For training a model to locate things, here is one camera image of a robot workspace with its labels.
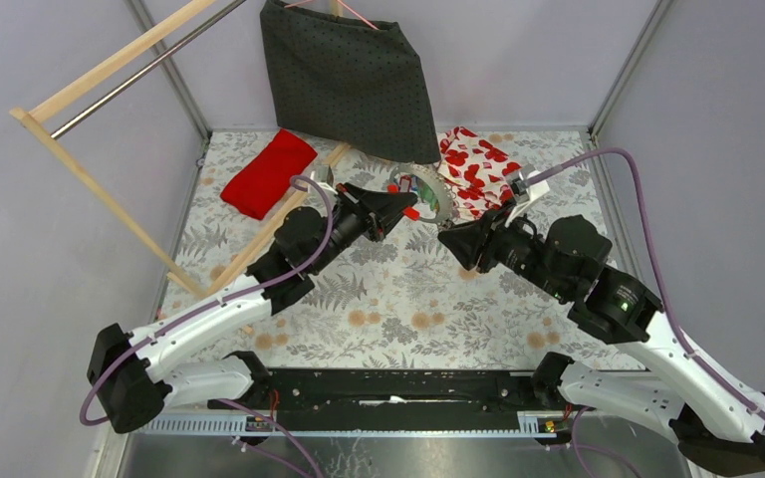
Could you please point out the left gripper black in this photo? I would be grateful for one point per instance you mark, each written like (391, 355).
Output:
(377, 211)

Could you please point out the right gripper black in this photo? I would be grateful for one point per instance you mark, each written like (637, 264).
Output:
(483, 236)

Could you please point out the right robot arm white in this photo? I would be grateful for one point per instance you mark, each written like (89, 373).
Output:
(716, 421)

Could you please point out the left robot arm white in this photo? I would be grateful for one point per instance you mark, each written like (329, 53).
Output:
(135, 375)

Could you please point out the red floral folded cloth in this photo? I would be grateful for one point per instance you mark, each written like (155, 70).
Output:
(474, 169)

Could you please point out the dark dotted skirt hanging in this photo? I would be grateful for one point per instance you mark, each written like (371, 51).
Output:
(345, 80)

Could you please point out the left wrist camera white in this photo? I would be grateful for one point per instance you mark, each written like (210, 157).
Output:
(323, 175)

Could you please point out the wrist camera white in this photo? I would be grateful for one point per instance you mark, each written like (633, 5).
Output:
(525, 192)
(323, 175)

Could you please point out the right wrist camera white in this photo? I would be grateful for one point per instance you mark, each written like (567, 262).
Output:
(525, 192)

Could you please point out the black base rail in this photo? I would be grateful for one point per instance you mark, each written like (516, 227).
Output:
(394, 400)

